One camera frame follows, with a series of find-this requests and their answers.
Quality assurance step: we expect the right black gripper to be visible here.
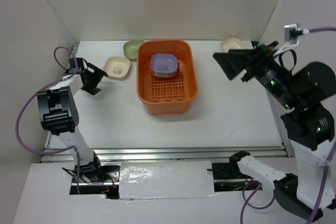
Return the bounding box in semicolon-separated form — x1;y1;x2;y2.
209;37;296;104

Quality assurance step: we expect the cream plate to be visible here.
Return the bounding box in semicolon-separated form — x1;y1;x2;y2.
220;37;247;53
103;56;131;79

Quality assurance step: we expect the green plate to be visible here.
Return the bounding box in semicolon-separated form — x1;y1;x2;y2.
123;40;145;61

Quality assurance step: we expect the purple plate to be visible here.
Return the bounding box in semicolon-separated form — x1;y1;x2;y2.
150;53;178;73

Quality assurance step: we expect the pink-brown plate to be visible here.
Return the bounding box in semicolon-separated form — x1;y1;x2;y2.
152;72;176;78

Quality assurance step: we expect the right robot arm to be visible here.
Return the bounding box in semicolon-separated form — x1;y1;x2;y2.
213;41;335;223

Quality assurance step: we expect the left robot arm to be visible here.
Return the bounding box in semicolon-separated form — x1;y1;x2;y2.
37;58;107;182

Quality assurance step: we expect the orange plastic bin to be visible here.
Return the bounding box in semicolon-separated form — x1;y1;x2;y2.
136;40;198;115

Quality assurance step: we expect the white sheet front cover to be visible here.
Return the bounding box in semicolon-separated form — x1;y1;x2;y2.
119;161;215;199

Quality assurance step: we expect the aluminium rail frame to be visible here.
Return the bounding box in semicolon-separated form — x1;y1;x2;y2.
39;40;293;196

